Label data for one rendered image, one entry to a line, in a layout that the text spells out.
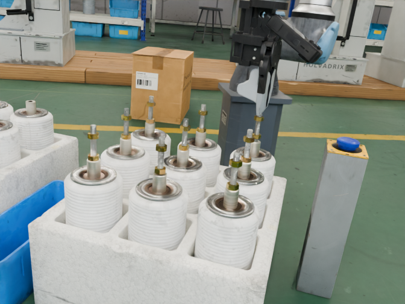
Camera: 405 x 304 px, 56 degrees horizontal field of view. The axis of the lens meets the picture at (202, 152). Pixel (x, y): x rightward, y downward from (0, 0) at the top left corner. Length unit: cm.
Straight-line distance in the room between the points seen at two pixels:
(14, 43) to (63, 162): 169
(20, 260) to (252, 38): 57
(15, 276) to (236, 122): 70
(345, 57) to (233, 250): 250
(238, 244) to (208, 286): 7
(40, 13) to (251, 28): 202
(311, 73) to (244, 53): 211
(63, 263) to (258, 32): 53
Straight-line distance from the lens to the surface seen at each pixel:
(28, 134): 99
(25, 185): 93
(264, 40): 74
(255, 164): 77
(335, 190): 75
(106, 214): 66
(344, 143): 73
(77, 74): 251
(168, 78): 174
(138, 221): 61
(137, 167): 73
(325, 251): 81
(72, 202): 66
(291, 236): 103
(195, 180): 70
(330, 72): 290
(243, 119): 113
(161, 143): 59
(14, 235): 89
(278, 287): 86
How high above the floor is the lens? 54
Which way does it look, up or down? 21 degrees down
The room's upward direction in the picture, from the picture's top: 6 degrees clockwise
